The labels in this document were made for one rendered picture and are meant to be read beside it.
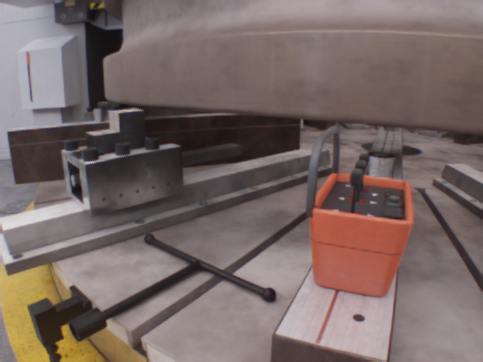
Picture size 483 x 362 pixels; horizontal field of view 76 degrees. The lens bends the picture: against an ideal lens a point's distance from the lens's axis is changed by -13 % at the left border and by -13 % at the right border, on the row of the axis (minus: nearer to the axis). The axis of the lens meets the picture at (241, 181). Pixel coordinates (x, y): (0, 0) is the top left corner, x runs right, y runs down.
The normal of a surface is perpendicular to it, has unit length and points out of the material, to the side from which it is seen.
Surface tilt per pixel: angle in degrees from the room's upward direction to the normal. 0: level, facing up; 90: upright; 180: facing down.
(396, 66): 90
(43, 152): 90
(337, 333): 0
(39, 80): 90
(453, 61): 90
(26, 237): 72
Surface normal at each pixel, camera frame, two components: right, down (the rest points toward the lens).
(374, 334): 0.00, -0.96
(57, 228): 0.64, -0.10
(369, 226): -0.41, 0.38
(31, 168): 0.34, 0.28
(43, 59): -0.05, 0.29
